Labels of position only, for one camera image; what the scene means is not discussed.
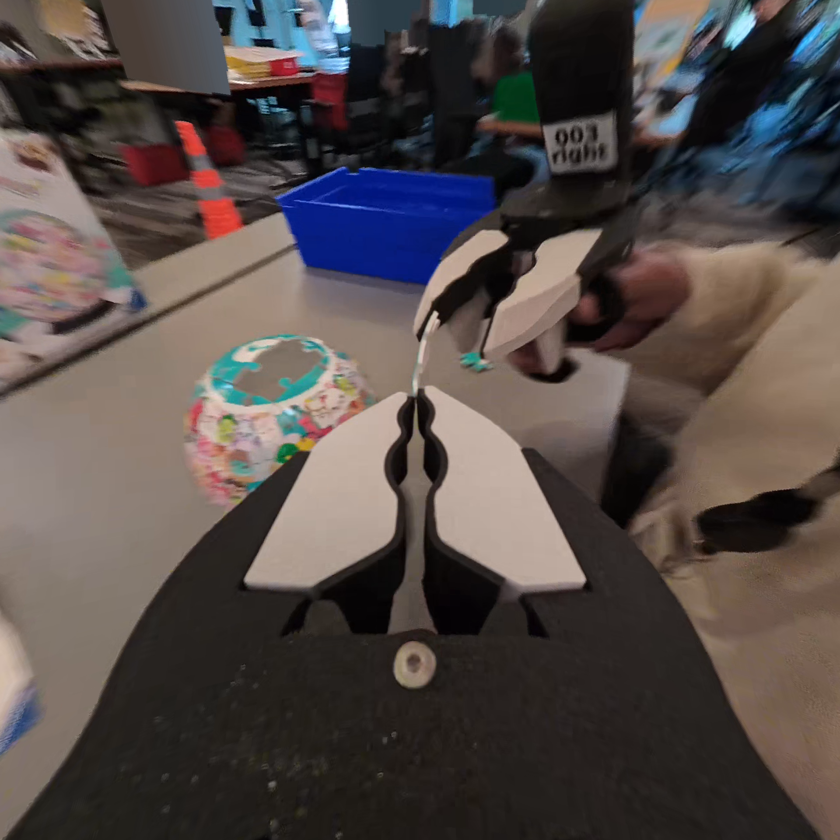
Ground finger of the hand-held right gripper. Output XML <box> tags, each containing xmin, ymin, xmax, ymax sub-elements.
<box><xmin>481</xmin><ymin>228</ymin><xmax>602</xmax><ymax>362</ymax></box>
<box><xmin>412</xmin><ymin>228</ymin><xmax>513</xmax><ymax>355</ymax></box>

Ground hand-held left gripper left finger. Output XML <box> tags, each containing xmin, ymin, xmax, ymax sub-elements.
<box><xmin>243</xmin><ymin>391</ymin><xmax>418</xmax><ymax>635</ymax></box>

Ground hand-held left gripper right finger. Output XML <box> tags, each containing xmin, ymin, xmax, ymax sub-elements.
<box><xmin>416</xmin><ymin>386</ymin><xmax>588</xmax><ymax>635</ymax></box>

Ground teal and white puzzle piece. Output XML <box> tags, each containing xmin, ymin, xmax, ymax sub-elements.
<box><xmin>410</xmin><ymin>314</ymin><xmax>442</xmax><ymax>399</ymax></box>

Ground colourful cartoon puzzle ball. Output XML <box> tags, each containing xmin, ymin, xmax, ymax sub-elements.
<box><xmin>184</xmin><ymin>335</ymin><xmax>379</xmax><ymax>510</ymax></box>

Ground person's right forearm beige sleeve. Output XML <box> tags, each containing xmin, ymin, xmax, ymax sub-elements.
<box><xmin>613</xmin><ymin>226</ymin><xmax>840</xmax><ymax>401</ymax></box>

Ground puzzle ball cardboard box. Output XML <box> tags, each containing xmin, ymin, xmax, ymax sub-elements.
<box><xmin>0</xmin><ymin>128</ymin><xmax>149</xmax><ymax>389</ymax></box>

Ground person's right hand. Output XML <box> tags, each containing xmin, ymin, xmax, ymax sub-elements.
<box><xmin>563</xmin><ymin>255</ymin><xmax>692</xmax><ymax>354</ymax></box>

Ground green plastic bin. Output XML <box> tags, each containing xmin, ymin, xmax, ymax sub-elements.
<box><xmin>491</xmin><ymin>71</ymin><xmax>540</xmax><ymax>127</ymax></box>

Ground blue plastic bin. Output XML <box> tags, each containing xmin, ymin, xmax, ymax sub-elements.
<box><xmin>276</xmin><ymin>166</ymin><xmax>497</xmax><ymax>286</ymax></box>

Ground black badge reel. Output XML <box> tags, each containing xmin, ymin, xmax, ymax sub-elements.
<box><xmin>692</xmin><ymin>467</ymin><xmax>840</xmax><ymax>556</ymax></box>

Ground orange traffic cone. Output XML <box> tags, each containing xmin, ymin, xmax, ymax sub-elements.
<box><xmin>174</xmin><ymin>120</ymin><xmax>245</xmax><ymax>241</ymax></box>

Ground red storage bin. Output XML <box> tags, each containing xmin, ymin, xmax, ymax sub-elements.
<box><xmin>123</xmin><ymin>140</ymin><xmax>193</xmax><ymax>187</ymax></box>

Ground white and blue box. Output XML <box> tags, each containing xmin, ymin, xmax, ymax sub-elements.
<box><xmin>0</xmin><ymin>607</ymin><xmax>42</xmax><ymax>756</ymax></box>

